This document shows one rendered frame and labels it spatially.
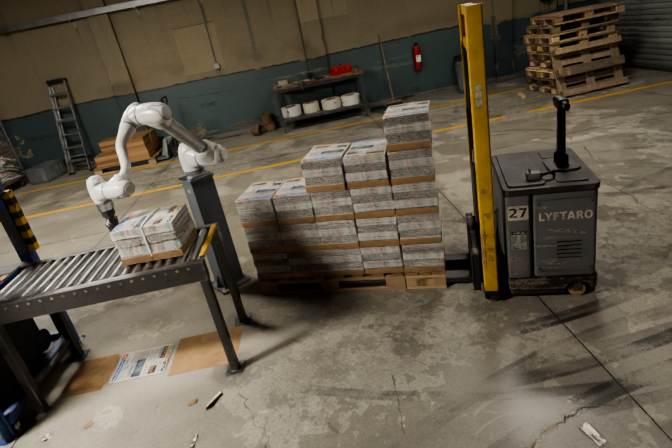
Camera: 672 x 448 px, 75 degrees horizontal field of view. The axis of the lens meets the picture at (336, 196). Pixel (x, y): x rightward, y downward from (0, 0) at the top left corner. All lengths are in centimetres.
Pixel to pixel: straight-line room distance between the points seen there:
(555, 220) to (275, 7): 769
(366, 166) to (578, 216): 131
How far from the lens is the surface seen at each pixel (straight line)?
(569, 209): 294
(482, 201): 279
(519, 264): 307
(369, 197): 301
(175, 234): 271
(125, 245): 286
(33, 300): 305
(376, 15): 977
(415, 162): 288
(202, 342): 341
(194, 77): 985
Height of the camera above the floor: 191
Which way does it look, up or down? 21 degrees down
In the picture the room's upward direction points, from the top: 11 degrees counter-clockwise
